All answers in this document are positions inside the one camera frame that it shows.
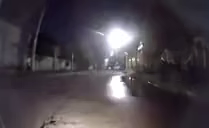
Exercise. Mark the vehicle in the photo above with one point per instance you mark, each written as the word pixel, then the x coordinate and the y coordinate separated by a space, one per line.
pixel 114 67

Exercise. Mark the paved sidewalk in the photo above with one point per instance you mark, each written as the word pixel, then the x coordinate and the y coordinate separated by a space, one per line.
pixel 165 85

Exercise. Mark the pale building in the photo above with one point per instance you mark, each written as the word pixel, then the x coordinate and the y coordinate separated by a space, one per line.
pixel 5 46

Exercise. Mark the leaning pole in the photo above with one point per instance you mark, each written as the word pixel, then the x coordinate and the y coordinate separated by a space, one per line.
pixel 35 46

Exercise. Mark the bright street lamp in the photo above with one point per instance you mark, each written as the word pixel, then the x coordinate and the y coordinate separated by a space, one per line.
pixel 118 38

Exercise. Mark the dark fence with pillars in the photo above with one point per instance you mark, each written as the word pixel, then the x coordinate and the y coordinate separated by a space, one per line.
pixel 178 61

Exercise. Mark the dark wet asphalt road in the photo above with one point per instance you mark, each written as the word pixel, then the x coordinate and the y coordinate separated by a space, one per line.
pixel 75 96

